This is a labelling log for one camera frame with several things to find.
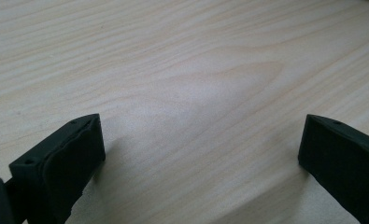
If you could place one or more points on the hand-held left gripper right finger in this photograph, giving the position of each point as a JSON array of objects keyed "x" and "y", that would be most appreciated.
[{"x": 344, "y": 161}]

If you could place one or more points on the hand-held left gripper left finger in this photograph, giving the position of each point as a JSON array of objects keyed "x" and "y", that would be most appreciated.
[{"x": 60, "y": 168}]

